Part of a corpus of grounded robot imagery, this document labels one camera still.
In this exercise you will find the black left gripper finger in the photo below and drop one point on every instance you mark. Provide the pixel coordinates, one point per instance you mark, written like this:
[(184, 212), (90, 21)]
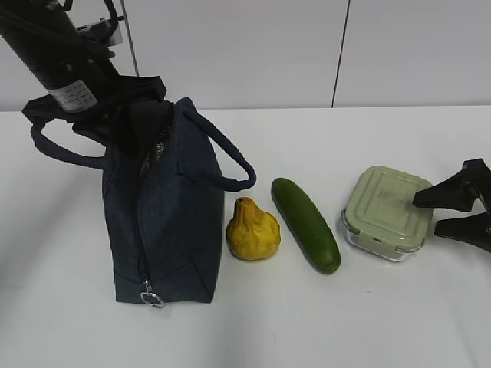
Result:
[(139, 124)]

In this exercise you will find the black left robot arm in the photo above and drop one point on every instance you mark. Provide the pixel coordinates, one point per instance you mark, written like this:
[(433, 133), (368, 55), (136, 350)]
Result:
[(84, 88)]

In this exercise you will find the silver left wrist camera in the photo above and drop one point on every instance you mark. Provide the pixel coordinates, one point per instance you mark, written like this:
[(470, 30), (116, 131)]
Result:
[(98, 37)]

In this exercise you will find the yellow pear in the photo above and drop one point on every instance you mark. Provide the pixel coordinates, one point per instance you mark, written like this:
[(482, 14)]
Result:
[(252, 234)]

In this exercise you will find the dark blue fabric lunch bag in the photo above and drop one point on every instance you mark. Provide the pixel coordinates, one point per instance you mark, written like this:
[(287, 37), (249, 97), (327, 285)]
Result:
[(164, 210)]

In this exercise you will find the green cucumber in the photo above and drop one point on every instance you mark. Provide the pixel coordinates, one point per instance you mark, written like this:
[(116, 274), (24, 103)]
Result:
[(307, 225)]

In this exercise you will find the glass container with green lid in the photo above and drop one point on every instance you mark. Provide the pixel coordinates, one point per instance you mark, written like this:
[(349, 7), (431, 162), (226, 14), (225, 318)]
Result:
[(380, 217)]

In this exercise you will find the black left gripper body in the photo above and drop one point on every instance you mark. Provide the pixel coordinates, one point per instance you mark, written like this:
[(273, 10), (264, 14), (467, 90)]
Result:
[(105, 83)]

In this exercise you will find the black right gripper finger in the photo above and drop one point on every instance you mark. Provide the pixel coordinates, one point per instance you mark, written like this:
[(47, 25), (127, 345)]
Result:
[(473, 230), (460, 191)]

